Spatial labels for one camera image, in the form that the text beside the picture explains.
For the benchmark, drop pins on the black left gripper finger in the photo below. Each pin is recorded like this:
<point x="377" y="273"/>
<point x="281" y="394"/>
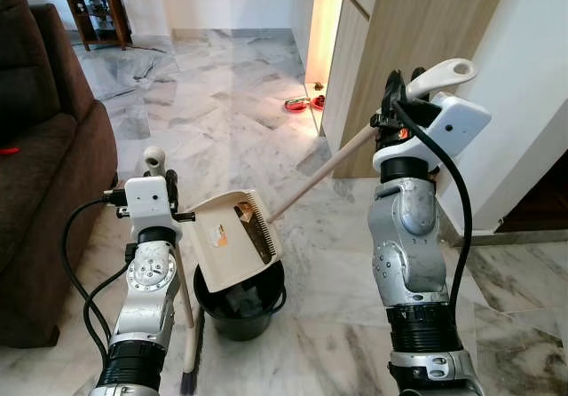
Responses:
<point x="170" y="186"/>

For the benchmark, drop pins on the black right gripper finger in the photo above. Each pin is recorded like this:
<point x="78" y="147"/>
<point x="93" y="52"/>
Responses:
<point x="395" y="85"/>

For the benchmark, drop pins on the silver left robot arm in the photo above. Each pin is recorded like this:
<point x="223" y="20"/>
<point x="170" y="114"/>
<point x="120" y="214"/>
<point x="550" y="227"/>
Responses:
<point x="146" y="298"/>

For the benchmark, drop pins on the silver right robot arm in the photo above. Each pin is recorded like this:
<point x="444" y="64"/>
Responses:
<point x="404" y="236"/>

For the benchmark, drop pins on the light wood cabinet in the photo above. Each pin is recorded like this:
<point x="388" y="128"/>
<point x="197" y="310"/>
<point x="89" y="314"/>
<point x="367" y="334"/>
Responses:
<point x="426" y="32"/>

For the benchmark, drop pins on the red pet bowl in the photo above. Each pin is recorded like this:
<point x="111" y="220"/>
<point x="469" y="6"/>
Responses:
<point x="296" y="104"/>
<point x="318" y="102"/>

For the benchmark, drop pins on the dark brown fabric sofa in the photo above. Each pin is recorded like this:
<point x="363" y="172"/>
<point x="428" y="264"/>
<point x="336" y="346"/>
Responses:
<point x="44" y="192"/>

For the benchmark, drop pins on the black plastic bucket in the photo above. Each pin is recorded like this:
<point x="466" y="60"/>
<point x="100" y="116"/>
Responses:
<point x="240" y="325"/>

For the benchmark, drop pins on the dark wooden shelf stand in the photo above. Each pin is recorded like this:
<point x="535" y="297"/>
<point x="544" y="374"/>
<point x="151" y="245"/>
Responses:
<point x="120" y="10"/>

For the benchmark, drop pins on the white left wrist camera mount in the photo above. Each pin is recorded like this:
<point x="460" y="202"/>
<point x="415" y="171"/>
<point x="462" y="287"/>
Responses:
<point x="146" y="201"/>

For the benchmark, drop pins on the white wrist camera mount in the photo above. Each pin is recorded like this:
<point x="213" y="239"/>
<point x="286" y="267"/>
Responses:
<point x="146" y="201"/>
<point x="444" y="130"/>

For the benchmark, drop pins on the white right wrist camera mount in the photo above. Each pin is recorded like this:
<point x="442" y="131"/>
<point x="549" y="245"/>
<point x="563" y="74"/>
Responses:
<point x="444" y="130"/>

